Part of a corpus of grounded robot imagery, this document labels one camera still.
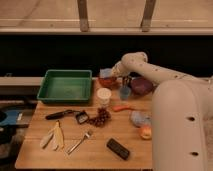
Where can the orange carrot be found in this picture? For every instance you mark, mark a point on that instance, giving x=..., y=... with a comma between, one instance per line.
x=119, y=108

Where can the bunch of dark grapes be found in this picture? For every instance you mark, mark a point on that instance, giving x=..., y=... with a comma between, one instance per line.
x=101, y=119

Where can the red bowl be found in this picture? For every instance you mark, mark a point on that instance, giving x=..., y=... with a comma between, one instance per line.
x=110, y=82

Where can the silver fork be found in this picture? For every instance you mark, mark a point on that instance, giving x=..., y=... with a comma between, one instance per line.
x=87, y=135

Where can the black handled peeler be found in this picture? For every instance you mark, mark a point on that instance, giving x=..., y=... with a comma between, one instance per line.
x=61, y=114

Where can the small blue cup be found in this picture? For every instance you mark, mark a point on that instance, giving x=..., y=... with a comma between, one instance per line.
x=124, y=92

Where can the orange apple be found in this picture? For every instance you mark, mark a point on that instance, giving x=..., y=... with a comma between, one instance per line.
x=145, y=132

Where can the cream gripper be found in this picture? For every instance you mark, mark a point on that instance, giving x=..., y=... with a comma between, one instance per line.
x=118, y=70

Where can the small black box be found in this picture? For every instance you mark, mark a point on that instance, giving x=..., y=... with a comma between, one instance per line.
x=82, y=117

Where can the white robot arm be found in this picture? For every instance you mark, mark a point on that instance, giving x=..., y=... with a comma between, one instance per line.
x=179, y=105

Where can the purple bowl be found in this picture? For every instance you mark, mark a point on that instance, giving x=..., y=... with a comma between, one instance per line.
x=141, y=86

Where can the white paper cup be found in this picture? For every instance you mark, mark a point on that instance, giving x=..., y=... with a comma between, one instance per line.
x=104, y=95

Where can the green plastic tray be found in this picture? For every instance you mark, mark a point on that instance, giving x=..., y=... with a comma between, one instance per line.
x=66, y=86

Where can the black remote control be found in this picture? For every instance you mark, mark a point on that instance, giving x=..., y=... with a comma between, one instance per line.
x=118, y=149

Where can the blue object at left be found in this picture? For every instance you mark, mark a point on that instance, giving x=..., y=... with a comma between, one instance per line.
x=12, y=117

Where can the blue grey cloth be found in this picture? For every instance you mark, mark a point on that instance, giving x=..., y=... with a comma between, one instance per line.
x=139, y=119

